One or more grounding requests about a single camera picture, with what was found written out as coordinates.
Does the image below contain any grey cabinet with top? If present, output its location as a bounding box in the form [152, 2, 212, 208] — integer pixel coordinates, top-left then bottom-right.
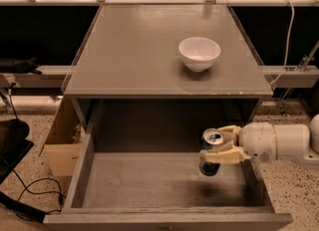
[61, 3, 275, 133]

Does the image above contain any open grey top drawer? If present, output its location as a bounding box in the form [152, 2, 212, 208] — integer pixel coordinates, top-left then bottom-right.
[43, 99, 294, 231]

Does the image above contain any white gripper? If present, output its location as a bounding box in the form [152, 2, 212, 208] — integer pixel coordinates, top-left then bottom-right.
[199, 122, 276, 164]

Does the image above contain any redbull can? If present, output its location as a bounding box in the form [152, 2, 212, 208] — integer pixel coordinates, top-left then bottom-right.
[199, 128, 224, 176]

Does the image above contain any cardboard box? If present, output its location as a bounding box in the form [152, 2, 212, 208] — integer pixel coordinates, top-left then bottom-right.
[44, 99, 82, 176]

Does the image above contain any black cloth on rail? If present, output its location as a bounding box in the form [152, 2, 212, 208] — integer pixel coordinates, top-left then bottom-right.
[0, 58, 42, 75]

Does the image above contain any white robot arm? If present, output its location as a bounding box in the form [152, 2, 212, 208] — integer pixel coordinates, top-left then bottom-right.
[199, 115, 319, 176]

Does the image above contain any black cable on floor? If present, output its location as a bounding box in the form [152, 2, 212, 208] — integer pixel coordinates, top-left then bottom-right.
[0, 154, 67, 215]

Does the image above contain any black monitor stand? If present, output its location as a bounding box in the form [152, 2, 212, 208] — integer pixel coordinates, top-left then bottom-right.
[0, 118, 34, 184]

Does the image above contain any white bowl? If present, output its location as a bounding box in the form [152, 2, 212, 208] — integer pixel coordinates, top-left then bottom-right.
[178, 37, 221, 72]

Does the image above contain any white hanging cable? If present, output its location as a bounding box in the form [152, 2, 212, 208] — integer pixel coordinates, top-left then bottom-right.
[268, 0, 297, 87]

